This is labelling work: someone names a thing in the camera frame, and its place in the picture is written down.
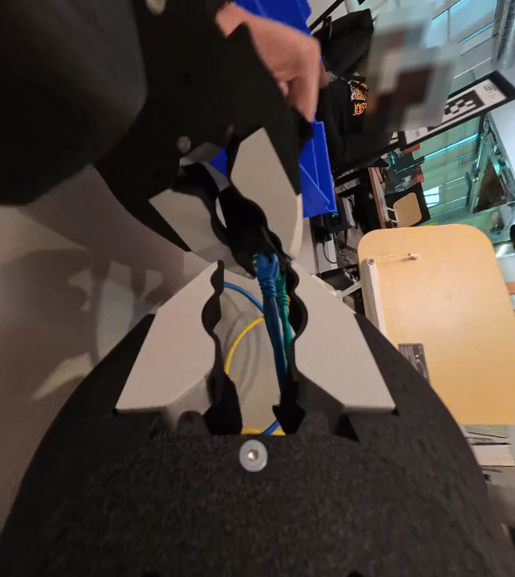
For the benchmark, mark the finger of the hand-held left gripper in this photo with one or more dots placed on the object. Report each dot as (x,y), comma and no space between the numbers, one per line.
(266,180)
(185,216)

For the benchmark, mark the person's left hand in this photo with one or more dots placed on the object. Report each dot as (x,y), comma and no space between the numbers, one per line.
(289,58)

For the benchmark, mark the blue plastic bin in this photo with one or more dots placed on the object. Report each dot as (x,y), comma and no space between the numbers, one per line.
(316,180)

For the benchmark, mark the black network switch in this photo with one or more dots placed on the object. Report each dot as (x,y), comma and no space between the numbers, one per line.
(244,234)

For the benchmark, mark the small light wood board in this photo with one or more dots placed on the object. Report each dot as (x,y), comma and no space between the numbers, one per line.
(408,209)

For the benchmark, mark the printed tag sign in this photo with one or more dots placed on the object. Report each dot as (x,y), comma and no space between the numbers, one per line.
(464,106)

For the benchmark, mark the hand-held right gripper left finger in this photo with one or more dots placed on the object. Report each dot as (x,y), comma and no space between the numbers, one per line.
(167,360)

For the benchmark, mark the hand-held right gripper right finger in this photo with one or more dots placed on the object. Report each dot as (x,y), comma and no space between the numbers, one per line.
(343,360)

